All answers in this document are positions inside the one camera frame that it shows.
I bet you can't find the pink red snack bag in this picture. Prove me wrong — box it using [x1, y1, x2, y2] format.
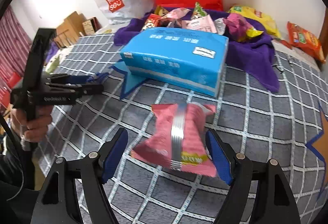
[131, 102, 217, 177]

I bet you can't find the green snack bag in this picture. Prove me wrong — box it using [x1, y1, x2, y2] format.
[191, 2, 207, 20]

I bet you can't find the pink and yellow snack bag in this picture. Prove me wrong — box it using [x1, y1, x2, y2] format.
[214, 13, 263, 42]

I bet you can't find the person's left hand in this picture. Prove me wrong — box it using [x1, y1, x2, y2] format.
[11, 106, 53, 143]

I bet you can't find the small patterned box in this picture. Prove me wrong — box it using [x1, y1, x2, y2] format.
[82, 17, 101, 36]

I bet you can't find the wooden chair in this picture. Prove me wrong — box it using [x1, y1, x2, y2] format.
[55, 11, 86, 48]

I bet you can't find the yellow snack packet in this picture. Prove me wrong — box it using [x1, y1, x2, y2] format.
[141, 5, 168, 31]

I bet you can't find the blue tissue pack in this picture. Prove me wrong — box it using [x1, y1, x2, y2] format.
[121, 27, 229, 97]

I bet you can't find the pale pink snack packet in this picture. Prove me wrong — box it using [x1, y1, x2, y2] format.
[160, 8, 217, 33]

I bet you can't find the purple towel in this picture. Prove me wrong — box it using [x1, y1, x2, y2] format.
[114, 9, 280, 93]

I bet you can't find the orange chips bag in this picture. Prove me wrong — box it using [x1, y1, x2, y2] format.
[287, 22, 326, 63]

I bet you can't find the yellow chips bag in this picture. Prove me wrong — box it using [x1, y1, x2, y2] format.
[228, 5, 281, 38]

